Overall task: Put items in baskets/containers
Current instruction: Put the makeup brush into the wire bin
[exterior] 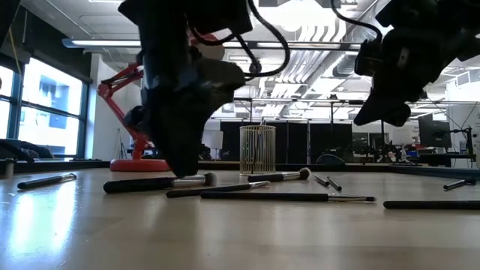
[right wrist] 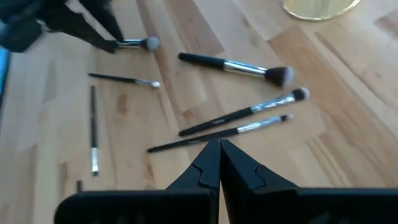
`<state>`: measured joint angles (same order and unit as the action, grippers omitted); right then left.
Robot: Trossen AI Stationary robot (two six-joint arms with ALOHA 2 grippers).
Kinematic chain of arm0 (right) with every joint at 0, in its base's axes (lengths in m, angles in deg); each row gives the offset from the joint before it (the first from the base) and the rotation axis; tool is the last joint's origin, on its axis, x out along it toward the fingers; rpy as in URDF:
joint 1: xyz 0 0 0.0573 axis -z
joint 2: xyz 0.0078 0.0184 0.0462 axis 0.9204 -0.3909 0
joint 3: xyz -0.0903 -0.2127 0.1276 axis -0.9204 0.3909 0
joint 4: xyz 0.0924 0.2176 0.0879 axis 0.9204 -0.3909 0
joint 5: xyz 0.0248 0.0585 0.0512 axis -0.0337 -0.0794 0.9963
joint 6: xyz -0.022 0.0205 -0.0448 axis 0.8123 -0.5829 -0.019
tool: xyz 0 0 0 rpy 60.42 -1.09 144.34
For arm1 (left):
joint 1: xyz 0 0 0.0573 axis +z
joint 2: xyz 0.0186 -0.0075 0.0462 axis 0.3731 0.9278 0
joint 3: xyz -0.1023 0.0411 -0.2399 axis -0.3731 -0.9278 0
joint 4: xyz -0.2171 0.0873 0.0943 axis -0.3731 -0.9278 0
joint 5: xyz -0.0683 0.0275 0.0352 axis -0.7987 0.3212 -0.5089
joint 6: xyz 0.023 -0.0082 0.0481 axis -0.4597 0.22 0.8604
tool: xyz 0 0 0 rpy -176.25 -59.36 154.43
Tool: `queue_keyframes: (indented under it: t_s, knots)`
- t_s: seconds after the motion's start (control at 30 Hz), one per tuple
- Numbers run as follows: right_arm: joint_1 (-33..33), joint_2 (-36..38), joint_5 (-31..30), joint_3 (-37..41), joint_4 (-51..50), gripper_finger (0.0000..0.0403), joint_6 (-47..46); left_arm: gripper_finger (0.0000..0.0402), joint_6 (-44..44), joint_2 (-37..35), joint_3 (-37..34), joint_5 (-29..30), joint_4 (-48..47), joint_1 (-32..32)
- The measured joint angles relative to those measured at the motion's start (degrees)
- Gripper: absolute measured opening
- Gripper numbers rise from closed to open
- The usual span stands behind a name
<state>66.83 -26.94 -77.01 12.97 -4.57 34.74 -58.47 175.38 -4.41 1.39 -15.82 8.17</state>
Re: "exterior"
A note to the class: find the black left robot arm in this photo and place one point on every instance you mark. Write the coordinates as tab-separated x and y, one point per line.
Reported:
161	22

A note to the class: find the small grey post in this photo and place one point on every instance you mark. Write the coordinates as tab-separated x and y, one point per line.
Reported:
9	167

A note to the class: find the black aluminium table frame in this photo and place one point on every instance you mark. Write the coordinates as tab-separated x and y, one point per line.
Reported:
217	165

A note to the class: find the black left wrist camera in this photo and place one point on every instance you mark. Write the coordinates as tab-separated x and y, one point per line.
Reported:
221	17

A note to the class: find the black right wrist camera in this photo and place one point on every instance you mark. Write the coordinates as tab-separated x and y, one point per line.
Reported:
367	58

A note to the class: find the slim black silver-ferrule brush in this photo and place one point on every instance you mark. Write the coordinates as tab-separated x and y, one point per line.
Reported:
47	181

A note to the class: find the black ceiling dome camera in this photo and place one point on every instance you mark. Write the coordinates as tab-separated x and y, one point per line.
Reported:
255	68

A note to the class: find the long thin black brush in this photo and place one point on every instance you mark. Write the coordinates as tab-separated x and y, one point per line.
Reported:
431	205

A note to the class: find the short black silver-ferrule brush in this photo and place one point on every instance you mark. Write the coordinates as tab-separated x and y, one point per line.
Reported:
455	184

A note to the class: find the red desk lamp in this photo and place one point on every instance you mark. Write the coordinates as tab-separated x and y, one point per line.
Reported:
140	165

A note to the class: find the medium round-head makeup brush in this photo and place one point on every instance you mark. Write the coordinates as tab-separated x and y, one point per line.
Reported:
270	177

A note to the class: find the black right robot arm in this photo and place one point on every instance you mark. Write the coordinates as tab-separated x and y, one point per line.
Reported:
450	22

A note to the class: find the long black eyeshadow brush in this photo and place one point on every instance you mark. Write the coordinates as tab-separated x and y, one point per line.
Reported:
262	196

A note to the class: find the large black powder brush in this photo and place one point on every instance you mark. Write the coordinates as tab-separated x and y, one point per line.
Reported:
138	185

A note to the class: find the black computer monitor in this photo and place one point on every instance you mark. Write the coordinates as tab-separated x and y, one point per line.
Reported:
435	131

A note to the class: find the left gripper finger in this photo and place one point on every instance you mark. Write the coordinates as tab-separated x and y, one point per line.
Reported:
170	142
191	135

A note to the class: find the black chair back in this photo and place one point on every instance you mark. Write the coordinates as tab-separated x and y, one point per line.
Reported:
330	159

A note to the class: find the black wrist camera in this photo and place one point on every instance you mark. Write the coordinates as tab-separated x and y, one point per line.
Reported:
221	17
367	58

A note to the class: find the distant black workcell frame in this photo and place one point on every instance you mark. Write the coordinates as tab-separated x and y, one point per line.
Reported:
300	101

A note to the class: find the black bag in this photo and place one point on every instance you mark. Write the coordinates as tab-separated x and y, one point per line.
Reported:
18	150

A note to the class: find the flat-ferrule black makeup brush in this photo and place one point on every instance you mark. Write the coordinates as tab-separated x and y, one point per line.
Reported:
210	190

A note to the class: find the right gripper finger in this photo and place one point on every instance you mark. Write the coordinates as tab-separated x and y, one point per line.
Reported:
377	108
401	114

